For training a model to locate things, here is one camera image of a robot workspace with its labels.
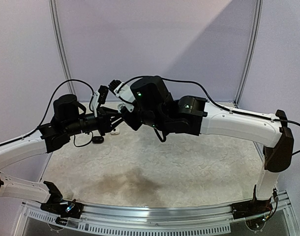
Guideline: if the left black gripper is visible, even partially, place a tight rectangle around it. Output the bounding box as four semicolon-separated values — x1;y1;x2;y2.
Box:
64;106;121;136

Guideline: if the white charging case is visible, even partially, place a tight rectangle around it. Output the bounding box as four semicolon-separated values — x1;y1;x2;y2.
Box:
110;128;120;135
117;103;126;114

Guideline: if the black charging case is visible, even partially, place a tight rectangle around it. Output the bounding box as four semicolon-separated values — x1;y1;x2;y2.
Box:
91;136;104;144

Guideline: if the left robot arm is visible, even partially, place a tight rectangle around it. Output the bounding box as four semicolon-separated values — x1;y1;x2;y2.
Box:
0;94;122;213

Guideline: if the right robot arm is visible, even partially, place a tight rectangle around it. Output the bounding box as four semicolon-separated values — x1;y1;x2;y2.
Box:
115;76;294;214

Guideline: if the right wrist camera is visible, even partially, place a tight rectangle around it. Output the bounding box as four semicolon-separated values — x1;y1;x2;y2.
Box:
108;80;135;112

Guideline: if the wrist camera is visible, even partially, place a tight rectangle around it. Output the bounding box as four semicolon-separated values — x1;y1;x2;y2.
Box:
108;80;135;112
89;85;109;117

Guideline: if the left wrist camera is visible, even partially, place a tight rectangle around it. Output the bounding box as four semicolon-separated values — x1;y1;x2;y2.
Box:
89;85;109;117

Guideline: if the left aluminium frame post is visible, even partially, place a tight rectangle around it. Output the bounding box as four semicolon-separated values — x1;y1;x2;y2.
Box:
49;0;72;81

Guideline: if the aluminium frame post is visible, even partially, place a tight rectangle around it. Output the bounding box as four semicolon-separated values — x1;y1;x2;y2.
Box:
49;0;72;81
234;0;263;107

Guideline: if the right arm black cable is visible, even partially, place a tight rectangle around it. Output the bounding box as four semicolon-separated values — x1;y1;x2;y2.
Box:
117;75;300;222

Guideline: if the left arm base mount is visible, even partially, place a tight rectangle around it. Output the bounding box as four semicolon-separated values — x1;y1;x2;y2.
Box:
40;198;84;219

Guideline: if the aluminium front rail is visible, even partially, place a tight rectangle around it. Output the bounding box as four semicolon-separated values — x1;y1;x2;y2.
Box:
14;191;300;236

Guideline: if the right aluminium frame post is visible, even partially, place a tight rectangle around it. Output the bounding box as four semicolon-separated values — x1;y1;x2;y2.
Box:
234;0;263;107

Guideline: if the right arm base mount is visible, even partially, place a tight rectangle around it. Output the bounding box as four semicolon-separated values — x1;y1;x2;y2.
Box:
230;197;272;220

